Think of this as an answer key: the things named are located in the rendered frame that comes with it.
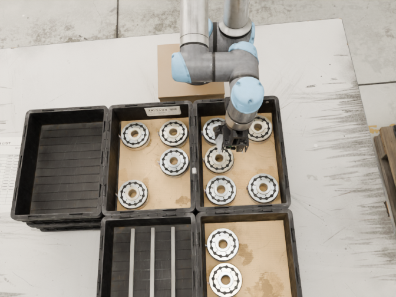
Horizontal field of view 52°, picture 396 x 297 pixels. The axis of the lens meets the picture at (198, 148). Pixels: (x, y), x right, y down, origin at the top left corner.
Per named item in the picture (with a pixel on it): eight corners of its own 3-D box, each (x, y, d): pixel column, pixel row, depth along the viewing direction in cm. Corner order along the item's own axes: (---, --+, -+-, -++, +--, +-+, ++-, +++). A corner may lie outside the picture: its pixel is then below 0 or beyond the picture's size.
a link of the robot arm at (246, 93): (265, 72, 95) (267, 104, 92) (256, 96, 106) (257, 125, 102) (232, 71, 95) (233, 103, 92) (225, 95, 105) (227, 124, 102)
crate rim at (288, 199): (192, 103, 144) (192, 99, 141) (277, 98, 142) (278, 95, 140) (195, 213, 128) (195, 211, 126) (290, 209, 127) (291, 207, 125)
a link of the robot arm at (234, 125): (225, 98, 105) (257, 98, 105) (224, 106, 109) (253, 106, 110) (227, 124, 102) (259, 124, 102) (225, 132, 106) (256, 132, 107)
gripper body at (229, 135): (220, 153, 116) (225, 136, 105) (218, 126, 120) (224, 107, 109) (246, 153, 117) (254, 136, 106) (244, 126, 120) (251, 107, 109)
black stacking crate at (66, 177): (40, 124, 155) (27, 111, 145) (116, 120, 154) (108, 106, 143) (26, 227, 140) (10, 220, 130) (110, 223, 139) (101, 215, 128)
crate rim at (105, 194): (110, 108, 145) (108, 105, 143) (192, 103, 144) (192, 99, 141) (103, 217, 130) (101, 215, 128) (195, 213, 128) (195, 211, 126)
